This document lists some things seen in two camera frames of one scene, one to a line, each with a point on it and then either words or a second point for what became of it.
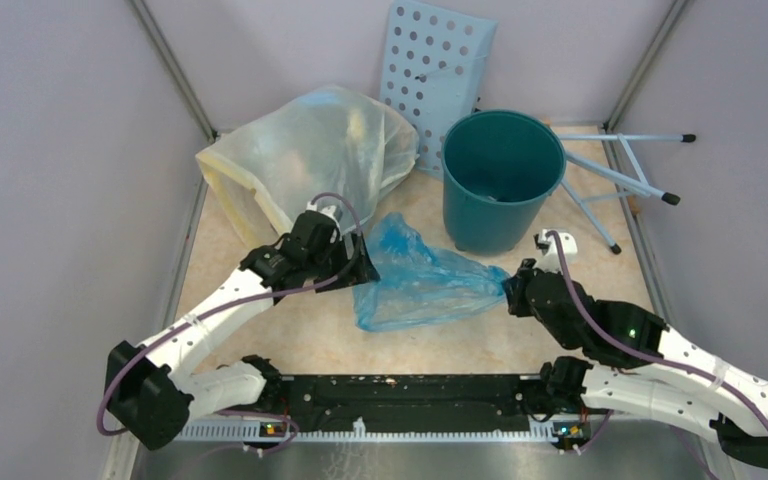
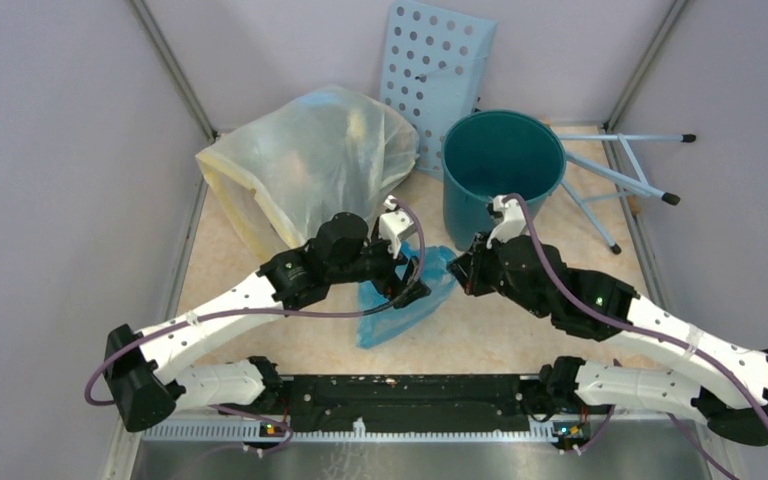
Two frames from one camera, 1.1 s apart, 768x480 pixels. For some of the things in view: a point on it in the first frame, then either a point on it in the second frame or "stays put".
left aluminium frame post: (173, 67) stays put
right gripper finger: (516, 290) -> (463, 267)
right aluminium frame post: (672, 16) stays put
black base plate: (414, 400) stays put
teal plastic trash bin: (500, 168) stays put
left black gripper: (365, 272) -> (390, 283)
